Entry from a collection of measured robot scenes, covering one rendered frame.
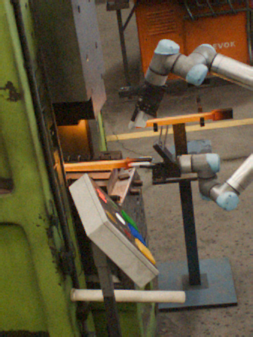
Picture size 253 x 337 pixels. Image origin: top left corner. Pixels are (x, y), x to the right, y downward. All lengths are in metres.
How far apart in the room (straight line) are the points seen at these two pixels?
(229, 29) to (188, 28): 0.36
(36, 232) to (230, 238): 1.80
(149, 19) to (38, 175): 3.86
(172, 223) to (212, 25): 2.42
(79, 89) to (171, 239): 1.81
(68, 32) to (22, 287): 1.03
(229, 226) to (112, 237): 2.15
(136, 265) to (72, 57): 0.79
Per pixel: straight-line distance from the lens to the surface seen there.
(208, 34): 6.18
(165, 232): 4.17
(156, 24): 6.12
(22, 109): 2.29
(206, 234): 4.12
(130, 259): 2.14
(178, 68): 2.37
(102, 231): 2.06
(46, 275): 2.62
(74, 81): 2.48
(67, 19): 2.42
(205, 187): 2.72
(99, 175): 2.77
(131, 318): 3.05
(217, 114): 3.09
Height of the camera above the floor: 2.25
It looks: 28 degrees down
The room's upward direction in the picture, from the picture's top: 9 degrees counter-clockwise
